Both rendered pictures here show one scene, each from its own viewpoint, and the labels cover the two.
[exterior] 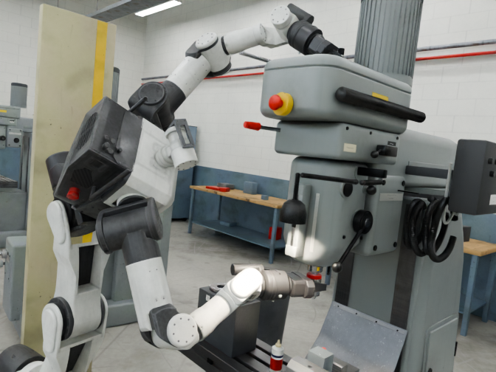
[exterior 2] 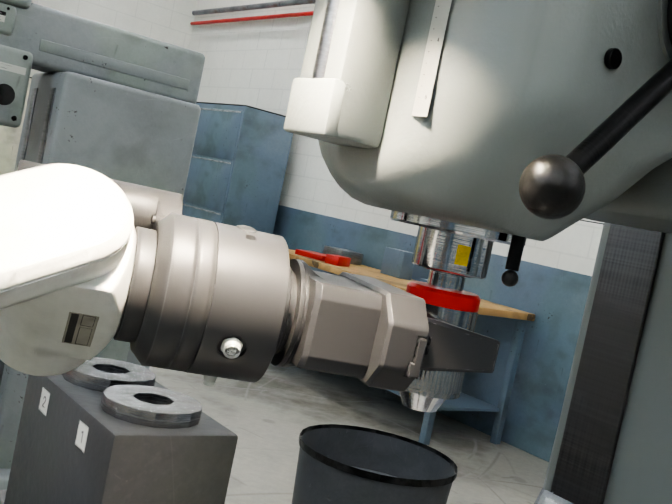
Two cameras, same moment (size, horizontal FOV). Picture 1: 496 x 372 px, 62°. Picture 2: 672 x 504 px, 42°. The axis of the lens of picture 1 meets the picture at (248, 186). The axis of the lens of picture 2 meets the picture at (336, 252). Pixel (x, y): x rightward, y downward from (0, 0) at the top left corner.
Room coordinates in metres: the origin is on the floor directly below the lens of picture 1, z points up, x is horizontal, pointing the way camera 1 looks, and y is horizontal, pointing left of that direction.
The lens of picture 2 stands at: (0.71, -0.22, 1.31)
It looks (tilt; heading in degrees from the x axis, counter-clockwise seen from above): 3 degrees down; 6
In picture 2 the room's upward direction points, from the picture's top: 12 degrees clockwise
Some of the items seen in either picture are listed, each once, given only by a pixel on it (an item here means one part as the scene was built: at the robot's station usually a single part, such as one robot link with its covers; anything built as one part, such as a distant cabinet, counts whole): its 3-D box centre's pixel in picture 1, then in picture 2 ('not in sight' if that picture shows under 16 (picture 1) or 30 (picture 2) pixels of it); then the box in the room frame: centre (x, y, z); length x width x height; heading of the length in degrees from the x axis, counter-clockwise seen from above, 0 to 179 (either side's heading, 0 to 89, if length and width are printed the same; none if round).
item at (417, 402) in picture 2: not in sight; (421, 398); (1.26, -0.23, 1.20); 0.03 x 0.03 x 0.01
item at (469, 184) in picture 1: (480, 177); not in sight; (1.22, -0.68, 1.62); 0.20 x 0.09 x 0.21; 134
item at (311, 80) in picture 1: (338, 100); not in sight; (1.27, -0.25, 1.81); 0.47 x 0.26 x 0.16; 134
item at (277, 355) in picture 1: (277, 355); not in sight; (1.33, -0.16, 0.96); 0.04 x 0.04 x 0.11
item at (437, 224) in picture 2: not in sight; (457, 227); (1.26, -0.23, 1.31); 0.09 x 0.09 x 0.01
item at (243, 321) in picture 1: (226, 316); (110, 484); (1.50, 0.03, 1.00); 0.22 x 0.12 x 0.20; 43
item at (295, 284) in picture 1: (287, 285); (295, 317); (1.22, -0.15, 1.23); 0.13 x 0.12 x 0.10; 24
